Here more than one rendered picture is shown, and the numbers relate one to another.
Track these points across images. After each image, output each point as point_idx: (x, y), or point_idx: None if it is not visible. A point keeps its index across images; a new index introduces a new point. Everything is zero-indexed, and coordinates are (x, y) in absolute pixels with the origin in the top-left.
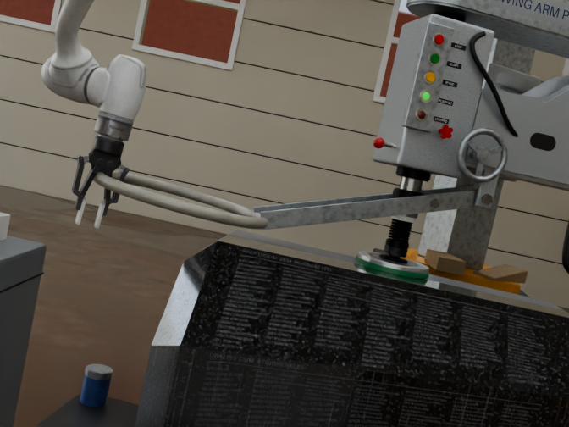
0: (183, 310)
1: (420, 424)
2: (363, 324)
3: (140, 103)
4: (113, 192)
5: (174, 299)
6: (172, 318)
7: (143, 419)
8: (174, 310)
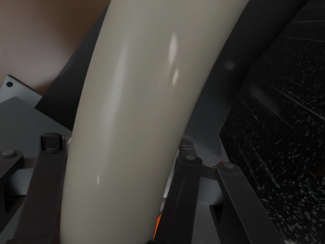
0: (296, 237)
1: None
2: None
3: None
4: (225, 188)
5: (309, 196)
6: (279, 215)
7: (226, 159)
8: (291, 210)
